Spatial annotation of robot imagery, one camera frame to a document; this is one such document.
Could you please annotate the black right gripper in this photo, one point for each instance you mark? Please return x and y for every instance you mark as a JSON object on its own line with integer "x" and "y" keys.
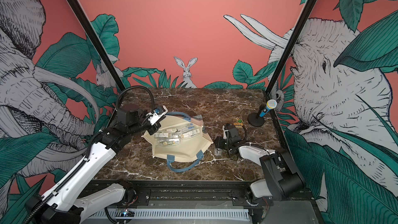
{"x": 218, "y": 143}

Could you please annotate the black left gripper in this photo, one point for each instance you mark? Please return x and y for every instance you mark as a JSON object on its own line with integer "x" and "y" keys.
{"x": 153, "y": 130}

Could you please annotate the clear plastic compass case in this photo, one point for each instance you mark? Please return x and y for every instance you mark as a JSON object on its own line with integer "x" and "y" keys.
{"x": 189, "y": 133}

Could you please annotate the cream canvas tote bag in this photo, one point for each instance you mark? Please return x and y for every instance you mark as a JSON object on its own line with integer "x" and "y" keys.
{"x": 189, "y": 152}

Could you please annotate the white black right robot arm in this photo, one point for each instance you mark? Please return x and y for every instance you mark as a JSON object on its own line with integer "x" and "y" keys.
{"x": 282, "y": 177}

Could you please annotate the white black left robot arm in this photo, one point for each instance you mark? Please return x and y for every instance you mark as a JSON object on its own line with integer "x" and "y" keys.
{"x": 62, "y": 203}

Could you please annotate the small wooden toy block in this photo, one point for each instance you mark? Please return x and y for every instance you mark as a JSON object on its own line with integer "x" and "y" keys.
{"x": 238, "y": 122}

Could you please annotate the blue microphone on black stand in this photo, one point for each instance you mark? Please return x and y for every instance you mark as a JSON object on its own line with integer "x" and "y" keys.
{"x": 257, "y": 119}

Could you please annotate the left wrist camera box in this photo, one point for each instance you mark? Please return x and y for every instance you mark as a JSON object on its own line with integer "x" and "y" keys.
{"x": 157, "y": 114}

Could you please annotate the black front mounting rail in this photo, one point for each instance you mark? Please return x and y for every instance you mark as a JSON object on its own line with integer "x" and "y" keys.
{"x": 237, "y": 192}

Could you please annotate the white perforated cable tray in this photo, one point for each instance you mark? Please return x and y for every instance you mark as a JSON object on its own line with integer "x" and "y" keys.
{"x": 162, "y": 213}

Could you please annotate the black left frame post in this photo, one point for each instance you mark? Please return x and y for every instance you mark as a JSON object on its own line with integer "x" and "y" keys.
{"x": 93, "y": 37}

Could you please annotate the black frame post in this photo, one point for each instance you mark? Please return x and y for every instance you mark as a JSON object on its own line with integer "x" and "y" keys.
{"x": 308, "y": 7}
{"x": 93, "y": 37}

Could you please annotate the black right frame post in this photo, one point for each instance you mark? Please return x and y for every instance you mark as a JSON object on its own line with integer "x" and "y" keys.
{"x": 308, "y": 7}

